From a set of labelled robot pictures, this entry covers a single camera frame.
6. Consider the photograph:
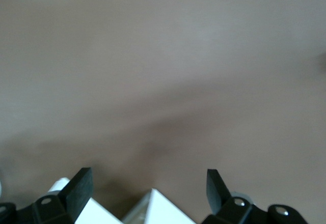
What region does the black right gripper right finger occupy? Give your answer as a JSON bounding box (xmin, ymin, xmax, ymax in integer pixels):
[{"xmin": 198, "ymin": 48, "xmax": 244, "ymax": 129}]
[{"xmin": 203, "ymin": 169, "xmax": 308, "ymax": 224}]

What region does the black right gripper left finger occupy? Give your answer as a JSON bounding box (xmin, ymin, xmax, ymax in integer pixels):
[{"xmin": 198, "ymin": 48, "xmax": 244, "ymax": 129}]
[{"xmin": 0, "ymin": 167, "xmax": 94, "ymax": 224}]

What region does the white drawer cabinet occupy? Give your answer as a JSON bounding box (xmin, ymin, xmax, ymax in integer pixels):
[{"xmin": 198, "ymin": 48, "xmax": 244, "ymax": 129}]
[{"xmin": 45, "ymin": 177, "xmax": 197, "ymax": 224}]

